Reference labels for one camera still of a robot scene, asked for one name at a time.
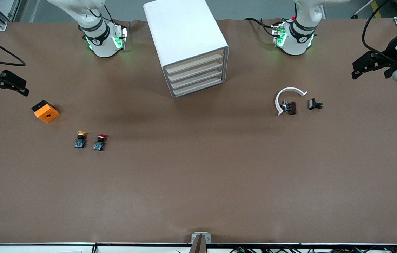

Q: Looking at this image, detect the red push button switch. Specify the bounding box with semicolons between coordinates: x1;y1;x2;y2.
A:
93;133;108;151

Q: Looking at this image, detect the grey arm base connector box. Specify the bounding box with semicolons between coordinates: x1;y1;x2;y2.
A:
271;21;287;48
112;23;129;50

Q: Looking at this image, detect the orange box with hole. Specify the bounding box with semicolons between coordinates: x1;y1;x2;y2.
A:
32;100;60;123

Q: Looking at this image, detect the white curved plastic piece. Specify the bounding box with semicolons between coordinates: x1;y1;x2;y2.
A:
275;87;308;116

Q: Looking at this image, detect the brown paper table cover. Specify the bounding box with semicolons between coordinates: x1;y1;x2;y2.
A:
0;19;397;245

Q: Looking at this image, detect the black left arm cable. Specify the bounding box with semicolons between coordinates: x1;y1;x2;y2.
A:
362;0;397;64

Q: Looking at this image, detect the yellow push button switch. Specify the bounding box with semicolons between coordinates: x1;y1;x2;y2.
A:
75;131;88;149

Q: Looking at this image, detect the black base cable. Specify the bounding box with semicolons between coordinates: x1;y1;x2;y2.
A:
102;4;123;26
245;17;277;37

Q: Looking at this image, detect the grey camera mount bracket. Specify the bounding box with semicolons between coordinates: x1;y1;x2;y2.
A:
188;232;211;253

